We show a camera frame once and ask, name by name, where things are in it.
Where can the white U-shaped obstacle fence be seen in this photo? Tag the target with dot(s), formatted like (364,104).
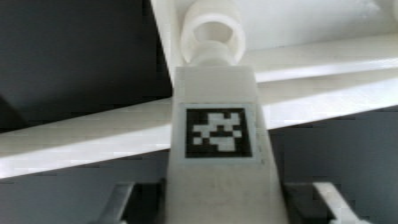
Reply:
(307,94)

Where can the white table leg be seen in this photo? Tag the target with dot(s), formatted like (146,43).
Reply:
(222,181)

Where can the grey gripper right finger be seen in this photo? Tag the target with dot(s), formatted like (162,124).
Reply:
(316,205)

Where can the white square table top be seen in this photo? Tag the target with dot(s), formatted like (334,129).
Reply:
(318,37)

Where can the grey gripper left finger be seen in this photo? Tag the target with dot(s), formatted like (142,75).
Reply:
(133,206)

